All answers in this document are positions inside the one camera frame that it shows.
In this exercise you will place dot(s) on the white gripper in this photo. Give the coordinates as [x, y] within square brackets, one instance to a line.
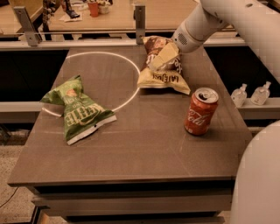
[185, 41]

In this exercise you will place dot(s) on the brown sea salt chip bag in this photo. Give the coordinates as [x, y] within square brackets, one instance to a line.
[169, 76]

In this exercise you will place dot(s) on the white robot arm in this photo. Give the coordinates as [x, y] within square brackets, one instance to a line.
[256, 197]

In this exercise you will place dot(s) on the red coke can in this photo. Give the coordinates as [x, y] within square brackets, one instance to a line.
[203, 103]

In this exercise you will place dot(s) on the green kettle chip bag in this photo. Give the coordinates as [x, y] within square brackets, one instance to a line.
[82, 115]

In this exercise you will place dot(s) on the clear sanitizer bottle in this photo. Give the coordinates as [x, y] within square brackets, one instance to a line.
[261, 94]
[239, 95]

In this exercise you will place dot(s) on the red cup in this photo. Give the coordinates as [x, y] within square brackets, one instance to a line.
[93, 8]

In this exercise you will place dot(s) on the black stapler on paper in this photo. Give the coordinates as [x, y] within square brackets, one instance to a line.
[70, 14]

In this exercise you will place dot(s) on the middle metal bracket post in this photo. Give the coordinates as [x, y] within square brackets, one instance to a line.
[139, 13]

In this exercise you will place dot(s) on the metal bracket post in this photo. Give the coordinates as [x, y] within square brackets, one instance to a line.
[139, 13]
[31, 35]

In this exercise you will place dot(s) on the left metal bracket post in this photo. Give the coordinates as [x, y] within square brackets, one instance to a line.
[31, 35]

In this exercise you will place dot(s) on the metal rail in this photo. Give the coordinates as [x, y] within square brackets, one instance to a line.
[50, 45]

